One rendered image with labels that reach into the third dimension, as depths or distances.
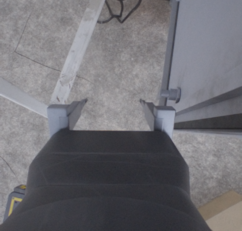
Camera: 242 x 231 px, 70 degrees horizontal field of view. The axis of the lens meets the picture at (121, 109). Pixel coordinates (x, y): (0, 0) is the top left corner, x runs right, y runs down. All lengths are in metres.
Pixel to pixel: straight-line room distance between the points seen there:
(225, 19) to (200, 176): 1.09
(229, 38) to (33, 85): 1.28
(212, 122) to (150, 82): 1.01
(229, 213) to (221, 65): 1.04
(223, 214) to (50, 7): 1.71
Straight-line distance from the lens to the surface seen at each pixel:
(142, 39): 1.28
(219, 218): 1.17
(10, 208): 1.07
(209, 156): 1.23
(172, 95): 0.33
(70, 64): 1.02
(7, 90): 0.69
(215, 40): 0.22
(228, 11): 0.22
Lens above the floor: 1.13
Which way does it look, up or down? 82 degrees down
